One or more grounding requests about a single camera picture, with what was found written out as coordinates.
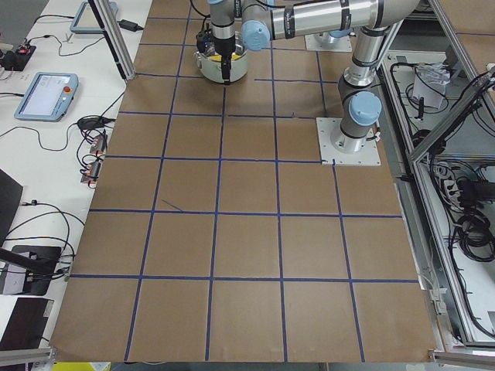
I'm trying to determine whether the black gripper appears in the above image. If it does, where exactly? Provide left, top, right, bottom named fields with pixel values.
left=196, top=26, right=236, bottom=85

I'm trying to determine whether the yellow corn cob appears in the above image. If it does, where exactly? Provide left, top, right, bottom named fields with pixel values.
left=209, top=54, right=241, bottom=62

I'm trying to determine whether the glass pot lid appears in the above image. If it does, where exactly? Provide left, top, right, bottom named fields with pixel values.
left=196, top=30, right=245, bottom=59

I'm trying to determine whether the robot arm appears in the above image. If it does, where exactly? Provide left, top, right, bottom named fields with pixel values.
left=316, top=30, right=355, bottom=44
left=196, top=0, right=418, bottom=154

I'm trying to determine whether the white electric cooking pot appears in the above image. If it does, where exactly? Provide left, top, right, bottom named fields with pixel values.
left=194, top=49, right=248, bottom=83

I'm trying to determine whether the black power adapter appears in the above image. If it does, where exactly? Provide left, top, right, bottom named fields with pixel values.
left=118, top=19, right=144, bottom=32

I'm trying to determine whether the blue teach pendant far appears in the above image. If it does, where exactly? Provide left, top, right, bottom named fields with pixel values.
left=70, top=1, right=102, bottom=34

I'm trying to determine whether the blue teach pendant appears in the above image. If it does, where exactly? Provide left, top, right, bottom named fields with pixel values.
left=70, top=1, right=102, bottom=34
left=14, top=72, right=79, bottom=122

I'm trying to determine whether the small circuit board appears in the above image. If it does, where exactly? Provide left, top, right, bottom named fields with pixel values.
left=90, top=133, right=108, bottom=155
left=80, top=161, right=102, bottom=186

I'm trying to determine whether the brown paper table cover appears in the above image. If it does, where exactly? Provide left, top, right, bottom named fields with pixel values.
left=51, top=1, right=435, bottom=362

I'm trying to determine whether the blue teach pendant near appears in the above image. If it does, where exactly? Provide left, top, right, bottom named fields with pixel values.
left=14, top=72, right=79, bottom=122

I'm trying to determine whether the black box device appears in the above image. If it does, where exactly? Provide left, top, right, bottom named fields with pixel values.
left=1, top=298, right=53, bottom=351

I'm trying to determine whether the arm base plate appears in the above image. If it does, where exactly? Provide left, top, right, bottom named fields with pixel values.
left=305, top=32, right=353, bottom=53
left=316, top=117, right=381, bottom=167

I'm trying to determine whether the aluminium frame post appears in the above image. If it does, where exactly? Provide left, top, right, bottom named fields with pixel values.
left=88, top=0, right=135, bottom=81

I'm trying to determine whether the black camera stand base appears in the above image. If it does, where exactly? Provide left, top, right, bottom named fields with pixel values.
left=1, top=245, right=62, bottom=296

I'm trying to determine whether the black cable bundle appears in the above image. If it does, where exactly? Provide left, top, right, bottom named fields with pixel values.
left=448, top=208, right=494, bottom=264

